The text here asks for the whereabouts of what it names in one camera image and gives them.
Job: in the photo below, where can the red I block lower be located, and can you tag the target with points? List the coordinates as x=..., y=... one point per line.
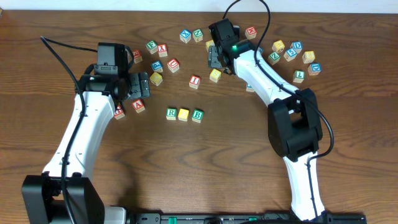
x=194, y=82

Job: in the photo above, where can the green Z block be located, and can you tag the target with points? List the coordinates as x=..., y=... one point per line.
x=273, y=58

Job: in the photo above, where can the blue 2 block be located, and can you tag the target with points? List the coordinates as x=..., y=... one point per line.
x=249, y=88

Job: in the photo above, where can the yellow O block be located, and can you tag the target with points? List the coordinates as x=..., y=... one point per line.
x=183, y=114

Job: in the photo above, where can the green R block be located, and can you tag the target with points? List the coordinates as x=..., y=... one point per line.
x=171, y=114

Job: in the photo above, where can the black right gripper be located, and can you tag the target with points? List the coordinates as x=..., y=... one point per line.
x=214, y=56

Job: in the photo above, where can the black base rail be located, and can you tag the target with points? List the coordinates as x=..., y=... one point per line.
x=276, y=217

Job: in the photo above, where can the yellow 8 block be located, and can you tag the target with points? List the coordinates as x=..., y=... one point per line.
x=308, y=57

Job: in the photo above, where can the yellow G block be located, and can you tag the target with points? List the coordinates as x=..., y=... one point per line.
x=156, y=79

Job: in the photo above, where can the green 7 block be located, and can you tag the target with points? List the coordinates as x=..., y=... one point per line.
x=298, y=76

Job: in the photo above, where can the red U block upper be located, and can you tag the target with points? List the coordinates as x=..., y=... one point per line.
x=173, y=65

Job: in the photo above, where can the red block far left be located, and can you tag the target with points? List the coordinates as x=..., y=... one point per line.
x=137, y=56

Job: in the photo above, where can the yellow block far centre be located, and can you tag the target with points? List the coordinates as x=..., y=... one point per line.
x=209, y=44

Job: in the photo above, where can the red U block lower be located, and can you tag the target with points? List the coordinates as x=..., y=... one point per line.
x=119, y=113

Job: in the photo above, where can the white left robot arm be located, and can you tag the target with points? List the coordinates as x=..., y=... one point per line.
x=63, y=192

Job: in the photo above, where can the red u block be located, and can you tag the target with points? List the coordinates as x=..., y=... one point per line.
x=119, y=113
x=173, y=65

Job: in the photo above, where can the green N block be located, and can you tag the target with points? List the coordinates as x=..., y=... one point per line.
x=197, y=35

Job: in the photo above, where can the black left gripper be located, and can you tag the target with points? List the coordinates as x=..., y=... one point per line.
x=138, y=84

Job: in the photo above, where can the blue X block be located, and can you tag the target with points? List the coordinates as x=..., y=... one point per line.
x=185, y=36

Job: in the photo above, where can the yellow block with ball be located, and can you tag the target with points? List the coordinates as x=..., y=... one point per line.
x=278, y=46

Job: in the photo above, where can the blue d block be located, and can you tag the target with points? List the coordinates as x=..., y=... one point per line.
x=297, y=46
x=314, y=69

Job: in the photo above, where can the yellow block near I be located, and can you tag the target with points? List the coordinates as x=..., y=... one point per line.
x=215, y=75

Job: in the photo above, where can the green F block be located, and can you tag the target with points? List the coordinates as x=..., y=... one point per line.
x=152, y=46

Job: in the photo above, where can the red A block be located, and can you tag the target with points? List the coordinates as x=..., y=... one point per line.
x=138, y=105

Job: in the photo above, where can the green B block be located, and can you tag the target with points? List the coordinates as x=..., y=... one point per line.
x=197, y=116

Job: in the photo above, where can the blue 5 block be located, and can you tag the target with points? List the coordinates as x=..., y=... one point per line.
x=290, y=54

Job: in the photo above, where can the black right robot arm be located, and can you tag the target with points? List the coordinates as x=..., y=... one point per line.
x=294, y=120

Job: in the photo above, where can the red Y block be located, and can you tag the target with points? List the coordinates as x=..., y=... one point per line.
x=162, y=50

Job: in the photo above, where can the blue P block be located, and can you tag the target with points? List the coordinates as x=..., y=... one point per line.
x=157, y=66

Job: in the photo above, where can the blue D block far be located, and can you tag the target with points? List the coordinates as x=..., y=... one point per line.
x=297, y=46

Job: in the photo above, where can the blue D block right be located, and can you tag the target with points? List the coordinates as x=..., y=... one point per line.
x=314, y=69

